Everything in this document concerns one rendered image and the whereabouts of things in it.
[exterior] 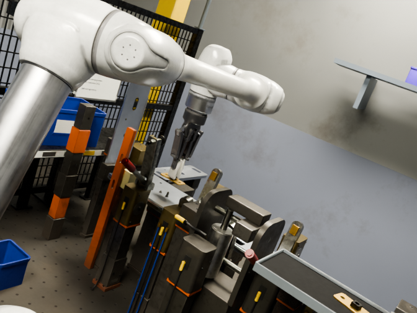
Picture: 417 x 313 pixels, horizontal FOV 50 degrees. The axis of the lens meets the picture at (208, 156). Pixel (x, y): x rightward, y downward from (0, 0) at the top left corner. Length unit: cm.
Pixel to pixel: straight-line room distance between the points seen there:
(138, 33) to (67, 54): 14
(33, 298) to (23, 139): 65
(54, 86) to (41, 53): 6
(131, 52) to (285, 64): 287
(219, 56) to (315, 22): 228
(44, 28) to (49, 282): 84
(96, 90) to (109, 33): 103
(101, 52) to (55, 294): 82
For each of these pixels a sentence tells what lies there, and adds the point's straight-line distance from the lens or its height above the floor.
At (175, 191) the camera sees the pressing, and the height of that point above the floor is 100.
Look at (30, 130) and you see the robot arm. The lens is 88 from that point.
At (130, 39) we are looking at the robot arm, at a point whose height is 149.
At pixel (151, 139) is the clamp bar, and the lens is 134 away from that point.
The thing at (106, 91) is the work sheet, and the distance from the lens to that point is 192.
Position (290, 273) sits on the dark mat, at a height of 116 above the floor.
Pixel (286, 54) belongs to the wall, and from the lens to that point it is 363.
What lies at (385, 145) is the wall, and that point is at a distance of 349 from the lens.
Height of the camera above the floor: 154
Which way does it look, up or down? 14 degrees down
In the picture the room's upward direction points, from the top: 20 degrees clockwise
